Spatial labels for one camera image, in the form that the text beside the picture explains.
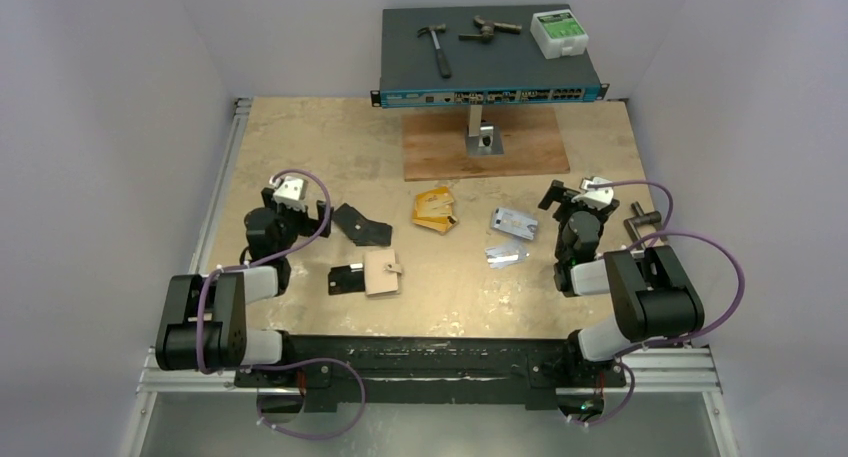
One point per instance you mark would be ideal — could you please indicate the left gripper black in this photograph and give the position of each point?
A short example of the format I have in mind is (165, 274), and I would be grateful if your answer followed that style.
(310, 226)

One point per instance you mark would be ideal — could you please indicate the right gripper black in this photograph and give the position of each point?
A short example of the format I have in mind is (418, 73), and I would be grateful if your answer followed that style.
(571, 202)

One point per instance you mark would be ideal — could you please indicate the black VIP card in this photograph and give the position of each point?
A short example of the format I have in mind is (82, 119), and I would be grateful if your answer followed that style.
(346, 279)

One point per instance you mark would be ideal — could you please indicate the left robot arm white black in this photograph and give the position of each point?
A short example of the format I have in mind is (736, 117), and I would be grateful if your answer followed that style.
(204, 325)

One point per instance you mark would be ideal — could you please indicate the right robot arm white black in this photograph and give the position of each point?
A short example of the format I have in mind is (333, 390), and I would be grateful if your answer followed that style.
(651, 294)

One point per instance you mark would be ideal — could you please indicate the wooden board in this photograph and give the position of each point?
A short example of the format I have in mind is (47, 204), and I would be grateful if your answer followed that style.
(434, 148)

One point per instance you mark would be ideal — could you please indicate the white green box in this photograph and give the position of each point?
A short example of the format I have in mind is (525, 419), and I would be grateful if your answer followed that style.
(559, 34)

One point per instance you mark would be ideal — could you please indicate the hammer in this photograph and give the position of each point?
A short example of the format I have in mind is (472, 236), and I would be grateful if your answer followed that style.
(442, 61)

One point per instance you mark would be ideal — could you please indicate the metal clamp tool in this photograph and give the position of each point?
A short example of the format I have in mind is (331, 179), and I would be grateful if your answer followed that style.
(488, 28)

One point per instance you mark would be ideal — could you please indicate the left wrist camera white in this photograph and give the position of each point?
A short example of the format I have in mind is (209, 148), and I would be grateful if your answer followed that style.
(289, 191)

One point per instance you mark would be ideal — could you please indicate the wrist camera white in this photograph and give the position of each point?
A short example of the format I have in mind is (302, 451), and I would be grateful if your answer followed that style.
(595, 193)
(289, 191)

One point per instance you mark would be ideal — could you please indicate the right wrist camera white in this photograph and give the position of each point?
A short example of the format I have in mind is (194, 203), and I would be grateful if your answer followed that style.
(595, 193)

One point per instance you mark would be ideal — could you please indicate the dark metal crank handle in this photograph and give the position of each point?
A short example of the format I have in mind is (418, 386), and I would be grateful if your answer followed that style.
(640, 218)

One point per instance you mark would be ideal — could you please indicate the metal stand post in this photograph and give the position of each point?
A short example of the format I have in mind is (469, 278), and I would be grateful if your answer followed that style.
(482, 138)

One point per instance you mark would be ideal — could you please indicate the blue network switch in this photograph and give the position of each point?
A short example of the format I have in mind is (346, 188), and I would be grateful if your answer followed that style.
(508, 70)

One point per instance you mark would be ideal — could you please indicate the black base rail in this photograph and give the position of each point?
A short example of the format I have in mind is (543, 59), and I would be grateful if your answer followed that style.
(534, 373)

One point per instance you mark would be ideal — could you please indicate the aluminium frame rail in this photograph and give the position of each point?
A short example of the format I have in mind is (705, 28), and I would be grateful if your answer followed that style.
(447, 291)

